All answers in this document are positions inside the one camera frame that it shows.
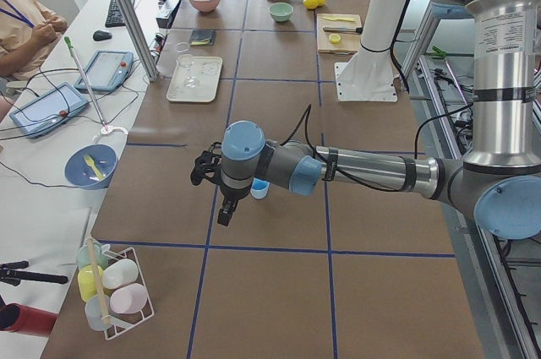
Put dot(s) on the black computer mouse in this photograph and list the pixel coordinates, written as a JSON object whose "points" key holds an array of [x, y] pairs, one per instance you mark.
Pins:
{"points": [[102, 35]]}

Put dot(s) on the yellow cup in rack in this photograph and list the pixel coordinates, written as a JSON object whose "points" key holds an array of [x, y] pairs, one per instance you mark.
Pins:
{"points": [[86, 283]]}

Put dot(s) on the yellow plastic fork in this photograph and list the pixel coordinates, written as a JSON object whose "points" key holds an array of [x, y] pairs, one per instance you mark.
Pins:
{"points": [[89, 161]]}

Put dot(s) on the white wire cup rack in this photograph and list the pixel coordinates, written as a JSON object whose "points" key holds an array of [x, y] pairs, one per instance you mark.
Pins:
{"points": [[122, 323]]}

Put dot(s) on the blue tablet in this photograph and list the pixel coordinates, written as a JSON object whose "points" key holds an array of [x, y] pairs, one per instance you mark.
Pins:
{"points": [[108, 69], [45, 113]]}

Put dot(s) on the small clear glass dish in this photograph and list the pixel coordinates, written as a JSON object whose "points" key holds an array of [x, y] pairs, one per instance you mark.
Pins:
{"points": [[182, 47]]}

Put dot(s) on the green tipped metal rod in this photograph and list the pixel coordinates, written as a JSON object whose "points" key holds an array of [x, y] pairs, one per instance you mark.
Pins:
{"points": [[106, 128]]}

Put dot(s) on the pink cup in rack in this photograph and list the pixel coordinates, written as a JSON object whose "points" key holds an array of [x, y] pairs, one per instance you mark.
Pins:
{"points": [[129, 299]]}

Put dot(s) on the person in beige shirt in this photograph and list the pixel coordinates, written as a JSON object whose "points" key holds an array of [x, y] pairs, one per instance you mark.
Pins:
{"points": [[29, 32]]}

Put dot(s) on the aluminium frame post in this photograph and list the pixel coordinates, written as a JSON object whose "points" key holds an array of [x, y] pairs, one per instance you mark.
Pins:
{"points": [[138, 39]]}

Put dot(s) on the light blue plastic cup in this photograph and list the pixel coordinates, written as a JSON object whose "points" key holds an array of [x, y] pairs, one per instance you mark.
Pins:
{"points": [[259, 188]]}

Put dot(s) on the green cup in rack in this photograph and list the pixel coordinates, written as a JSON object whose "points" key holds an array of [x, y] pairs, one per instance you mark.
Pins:
{"points": [[83, 257]]}

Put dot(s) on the clear cup in rack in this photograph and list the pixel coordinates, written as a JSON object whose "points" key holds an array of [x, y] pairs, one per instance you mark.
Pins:
{"points": [[94, 315]]}

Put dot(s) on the blue tablet near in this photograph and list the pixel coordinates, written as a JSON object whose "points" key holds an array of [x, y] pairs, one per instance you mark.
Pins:
{"points": [[45, 113]]}

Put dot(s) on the yellow plastic knife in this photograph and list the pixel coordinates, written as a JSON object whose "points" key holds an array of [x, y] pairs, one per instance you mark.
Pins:
{"points": [[343, 19]]}

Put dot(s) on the wooden cutting board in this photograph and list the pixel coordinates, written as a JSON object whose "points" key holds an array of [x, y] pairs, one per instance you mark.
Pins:
{"points": [[338, 33]]}

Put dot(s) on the clear wine glass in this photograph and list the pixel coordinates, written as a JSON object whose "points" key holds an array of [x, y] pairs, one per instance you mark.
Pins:
{"points": [[186, 61]]}

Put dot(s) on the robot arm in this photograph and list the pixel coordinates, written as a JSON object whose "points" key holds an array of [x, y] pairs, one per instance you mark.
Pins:
{"points": [[496, 183]]}

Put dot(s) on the green ceramic bowl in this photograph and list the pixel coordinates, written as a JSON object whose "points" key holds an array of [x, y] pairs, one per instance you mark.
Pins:
{"points": [[281, 12]]}

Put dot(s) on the beige bear tray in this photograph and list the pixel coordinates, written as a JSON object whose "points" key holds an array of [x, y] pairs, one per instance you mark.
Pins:
{"points": [[207, 70]]}

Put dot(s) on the metal handled knife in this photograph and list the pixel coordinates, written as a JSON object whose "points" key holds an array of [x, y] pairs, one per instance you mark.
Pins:
{"points": [[343, 30]]}

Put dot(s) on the red cylinder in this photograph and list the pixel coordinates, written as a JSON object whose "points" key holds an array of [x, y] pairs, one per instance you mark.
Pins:
{"points": [[16, 318]]}

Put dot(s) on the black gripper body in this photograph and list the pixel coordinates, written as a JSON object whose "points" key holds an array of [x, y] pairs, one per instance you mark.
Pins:
{"points": [[231, 193]]}

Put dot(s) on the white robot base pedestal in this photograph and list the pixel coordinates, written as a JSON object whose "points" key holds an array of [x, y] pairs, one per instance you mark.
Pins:
{"points": [[368, 76]]}

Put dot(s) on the blue bowl with fork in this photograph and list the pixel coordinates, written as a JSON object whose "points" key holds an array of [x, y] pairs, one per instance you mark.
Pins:
{"points": [[81, 176]]}

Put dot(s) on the white cup in rack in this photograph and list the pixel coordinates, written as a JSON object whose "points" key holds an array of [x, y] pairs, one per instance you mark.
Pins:
{"points": [[121, 273]]}

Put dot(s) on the whole yellow lemon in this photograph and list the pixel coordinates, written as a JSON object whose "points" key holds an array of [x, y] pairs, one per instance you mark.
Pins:
{"points": [[313, 4]]}

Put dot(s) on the black tripod handle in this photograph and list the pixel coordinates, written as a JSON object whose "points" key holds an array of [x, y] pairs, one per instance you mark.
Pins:
{"points": [[14, 273]]}

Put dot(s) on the wooden rack handle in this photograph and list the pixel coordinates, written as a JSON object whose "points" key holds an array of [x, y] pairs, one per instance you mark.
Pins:
{"points": [[105, 316]]}

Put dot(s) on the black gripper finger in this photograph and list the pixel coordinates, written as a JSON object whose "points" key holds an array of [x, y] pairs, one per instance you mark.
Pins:
{"points": [[231, 208], [223, 216]]}

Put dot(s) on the blue tablet far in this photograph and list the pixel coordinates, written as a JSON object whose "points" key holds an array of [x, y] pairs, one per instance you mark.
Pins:
{"points": [[108, 69]]}

